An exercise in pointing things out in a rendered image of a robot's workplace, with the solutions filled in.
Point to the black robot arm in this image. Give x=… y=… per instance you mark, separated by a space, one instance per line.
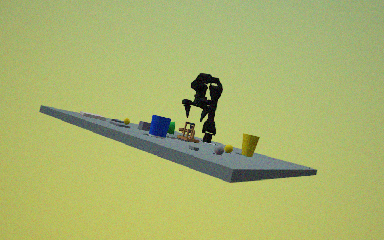
x=200 y=86

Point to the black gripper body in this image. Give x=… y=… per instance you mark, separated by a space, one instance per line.
x=195 y=103

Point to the grey ball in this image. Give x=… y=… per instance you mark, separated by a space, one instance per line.
x=219 y=150

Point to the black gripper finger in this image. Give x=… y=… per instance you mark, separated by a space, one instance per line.
x=203 y=114
x=187 y=108

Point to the blue mug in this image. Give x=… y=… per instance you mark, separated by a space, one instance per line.
x=159 y=126

